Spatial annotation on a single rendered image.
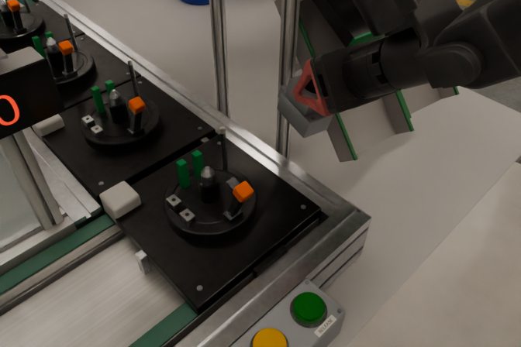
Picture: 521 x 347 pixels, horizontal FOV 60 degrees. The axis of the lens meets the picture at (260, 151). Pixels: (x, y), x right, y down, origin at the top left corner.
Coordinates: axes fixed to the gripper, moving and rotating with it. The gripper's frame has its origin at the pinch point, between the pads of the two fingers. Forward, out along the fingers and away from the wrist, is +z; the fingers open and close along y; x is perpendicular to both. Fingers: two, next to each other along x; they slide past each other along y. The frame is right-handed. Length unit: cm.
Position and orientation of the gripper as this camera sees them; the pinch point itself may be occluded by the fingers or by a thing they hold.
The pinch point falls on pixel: (312, 90)
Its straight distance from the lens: 59.4
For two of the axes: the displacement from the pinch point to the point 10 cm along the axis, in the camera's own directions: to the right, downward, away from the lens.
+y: -8.1, 3.1, -5.1
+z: -5.1, 0.8, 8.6
